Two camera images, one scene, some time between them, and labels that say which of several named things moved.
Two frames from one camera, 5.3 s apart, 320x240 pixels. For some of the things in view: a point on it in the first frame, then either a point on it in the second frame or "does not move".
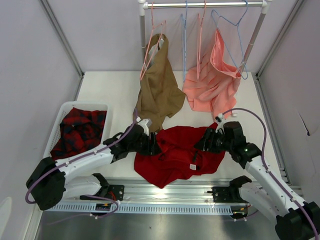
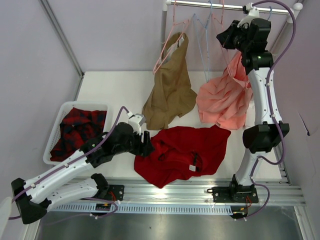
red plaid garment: [81, 130] does not move
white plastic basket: [67, 107] does not move
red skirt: [180, 159] does not move
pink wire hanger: [199, 28] to [213, 15]
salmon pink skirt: [213, 86] to [225, 99]
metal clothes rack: [143, 6] to [293, 10]
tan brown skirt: [160, 89] to [172, 93]
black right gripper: [207, 139] to [225, 35]
